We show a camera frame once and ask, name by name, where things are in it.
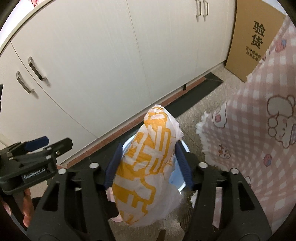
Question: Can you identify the pink slipper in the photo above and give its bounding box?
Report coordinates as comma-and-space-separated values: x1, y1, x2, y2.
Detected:
106, 187, 123, 222

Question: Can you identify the white low cabinet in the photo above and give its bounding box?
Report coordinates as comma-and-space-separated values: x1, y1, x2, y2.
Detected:
1, 1, 236, 163

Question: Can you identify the brown cardboard box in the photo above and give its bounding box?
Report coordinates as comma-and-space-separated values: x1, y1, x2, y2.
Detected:
225, 0, 285, 82

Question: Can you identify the black dotted slipper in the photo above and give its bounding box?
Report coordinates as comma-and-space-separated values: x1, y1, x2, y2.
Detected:
180, 191, 198, 232

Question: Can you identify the light blue trash bin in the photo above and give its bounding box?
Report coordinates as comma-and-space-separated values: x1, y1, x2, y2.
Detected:
121, 135, 191, 193

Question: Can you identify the person left hand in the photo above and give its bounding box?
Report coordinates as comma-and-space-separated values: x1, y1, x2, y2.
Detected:
1, 187, 35, 229

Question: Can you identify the white orange plastic bag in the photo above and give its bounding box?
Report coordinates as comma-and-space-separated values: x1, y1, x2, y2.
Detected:
112, 105, 184, 227

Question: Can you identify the pink checkered tablecloth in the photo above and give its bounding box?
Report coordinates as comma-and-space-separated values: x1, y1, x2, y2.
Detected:
196, 18, 295, 231

